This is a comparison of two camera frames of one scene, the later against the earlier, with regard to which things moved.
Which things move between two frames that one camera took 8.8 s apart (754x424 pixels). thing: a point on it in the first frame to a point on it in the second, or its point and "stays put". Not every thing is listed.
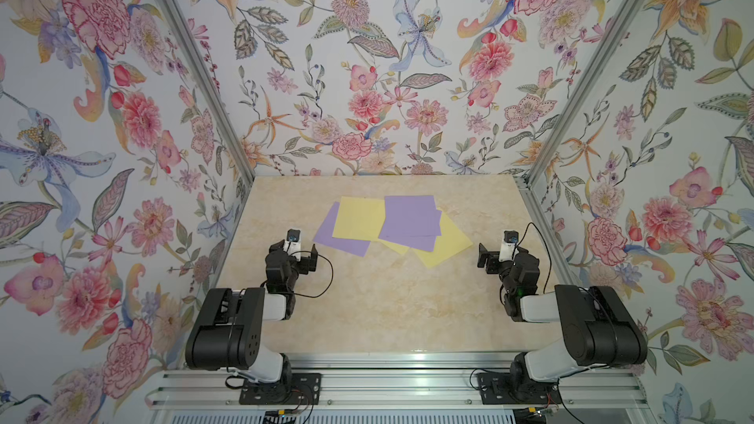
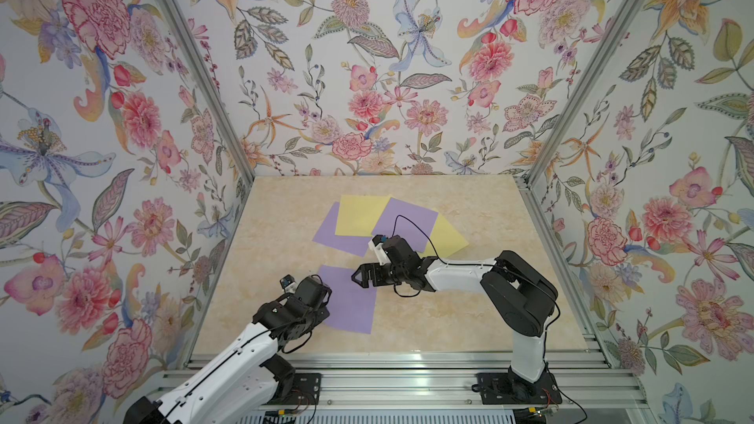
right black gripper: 493,258 to 375,269
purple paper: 324,236 stays put
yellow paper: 359,218 stays put
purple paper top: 412,216 to 350,306
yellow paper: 451,243 stays put
